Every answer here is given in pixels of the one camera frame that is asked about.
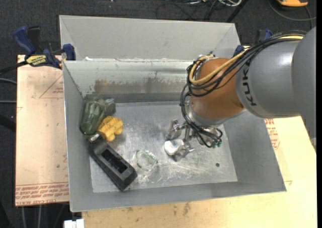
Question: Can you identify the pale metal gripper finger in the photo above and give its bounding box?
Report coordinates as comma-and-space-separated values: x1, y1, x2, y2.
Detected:
165, 119, 188, 141
173, 143, 196, 162

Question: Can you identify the small white object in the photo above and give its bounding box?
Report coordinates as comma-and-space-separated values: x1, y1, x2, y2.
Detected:
164, 139, 184, 157

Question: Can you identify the grey metal bin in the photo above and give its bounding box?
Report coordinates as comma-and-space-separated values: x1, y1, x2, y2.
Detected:
59, 15, 287, 213

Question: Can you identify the clear glass cup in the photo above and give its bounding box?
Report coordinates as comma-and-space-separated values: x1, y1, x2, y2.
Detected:
132, 149, 159, 172

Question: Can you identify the yellow toy corn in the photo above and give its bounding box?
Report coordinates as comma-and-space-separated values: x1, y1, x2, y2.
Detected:
97, 115, 124, 142

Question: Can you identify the dark grey hollow rectangular block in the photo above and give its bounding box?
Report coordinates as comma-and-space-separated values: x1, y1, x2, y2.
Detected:
88, 141, 138, 192

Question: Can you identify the green clear glass jar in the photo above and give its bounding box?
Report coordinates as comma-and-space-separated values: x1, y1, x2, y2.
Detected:
79, 96, 116, 136

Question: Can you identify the brown cardboard board, red print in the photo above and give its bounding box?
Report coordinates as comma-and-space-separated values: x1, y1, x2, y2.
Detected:
15, 54, 294, 207

